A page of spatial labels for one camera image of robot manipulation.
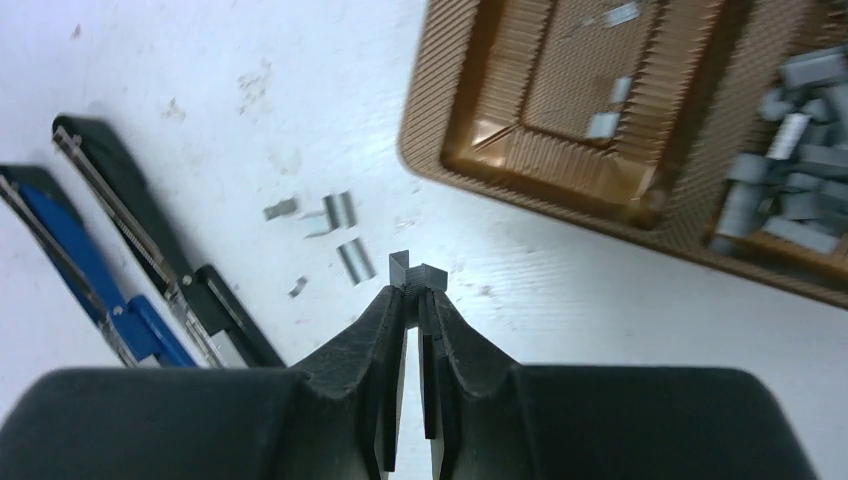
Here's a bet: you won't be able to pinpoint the bent staple fragment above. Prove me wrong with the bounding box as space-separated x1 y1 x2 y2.
298 211 336 238

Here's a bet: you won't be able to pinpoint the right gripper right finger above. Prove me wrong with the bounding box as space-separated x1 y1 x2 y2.
418 291 815 479

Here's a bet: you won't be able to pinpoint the tiny staple fragment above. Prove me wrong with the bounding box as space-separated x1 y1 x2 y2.
288 276 308 298

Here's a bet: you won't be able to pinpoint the brown plastic tray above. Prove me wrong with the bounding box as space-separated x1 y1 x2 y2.
399 1 847 307

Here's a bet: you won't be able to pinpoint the small staple fragment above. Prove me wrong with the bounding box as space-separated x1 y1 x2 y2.
262 197 299 221

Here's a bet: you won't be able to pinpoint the blue stapler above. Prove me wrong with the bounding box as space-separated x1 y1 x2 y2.
1 165 197 367

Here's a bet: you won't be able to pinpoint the pile of staple strips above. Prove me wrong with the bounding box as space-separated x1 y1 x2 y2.
710 46 847 255

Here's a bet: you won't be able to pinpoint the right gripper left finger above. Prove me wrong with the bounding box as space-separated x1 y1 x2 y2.
1 286 405 479

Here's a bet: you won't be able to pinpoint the black stapler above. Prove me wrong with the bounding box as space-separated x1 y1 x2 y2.
51 114 285 368

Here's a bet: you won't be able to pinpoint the loose staples in tray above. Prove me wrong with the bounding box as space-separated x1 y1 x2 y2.
576 1 650 140

